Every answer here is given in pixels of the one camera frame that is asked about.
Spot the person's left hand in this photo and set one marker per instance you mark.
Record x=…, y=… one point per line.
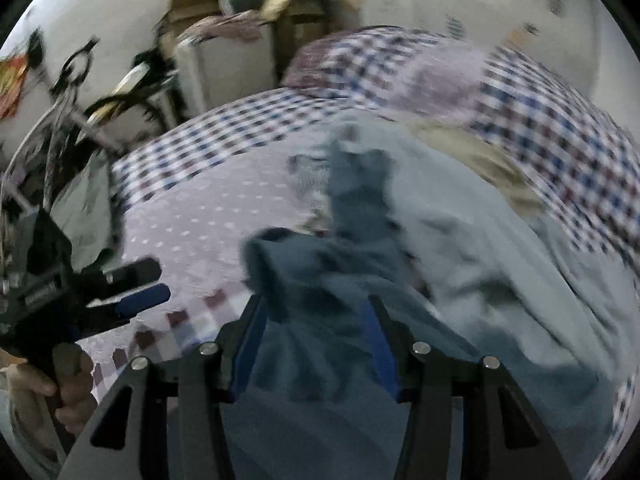
x=75, y=390

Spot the dark green garment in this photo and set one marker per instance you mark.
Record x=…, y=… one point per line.
x=85, y=200

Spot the checkered quilt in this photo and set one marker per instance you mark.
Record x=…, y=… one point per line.
x=450, y=75

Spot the pineapple print wall cloth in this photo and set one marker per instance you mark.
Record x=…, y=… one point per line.
x=475, y=0

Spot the pink cloth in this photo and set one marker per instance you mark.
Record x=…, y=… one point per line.
x=225, y=27

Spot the red wall decoration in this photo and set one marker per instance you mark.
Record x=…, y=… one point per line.
x=12, y=80

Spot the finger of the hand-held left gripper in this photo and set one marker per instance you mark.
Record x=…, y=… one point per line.
x=135, y=270
x=145, y=297

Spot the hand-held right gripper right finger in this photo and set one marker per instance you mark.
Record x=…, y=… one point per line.
x=380, y=355

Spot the bicycle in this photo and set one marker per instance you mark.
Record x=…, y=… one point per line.
x=75, y=100

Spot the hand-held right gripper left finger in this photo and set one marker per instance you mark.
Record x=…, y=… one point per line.
x=247, y=355

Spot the beige cloth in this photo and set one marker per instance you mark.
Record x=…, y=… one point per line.
x=480, y=160

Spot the white cabinet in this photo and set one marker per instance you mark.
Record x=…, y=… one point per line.
x=225, y=70

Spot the checkered bed sheet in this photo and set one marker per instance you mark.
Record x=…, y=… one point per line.
x=210, y=210

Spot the teal garment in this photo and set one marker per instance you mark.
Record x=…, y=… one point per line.
x=310, y=310

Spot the light grey sweatshirt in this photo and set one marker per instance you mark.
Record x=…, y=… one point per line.
x=500, y=285

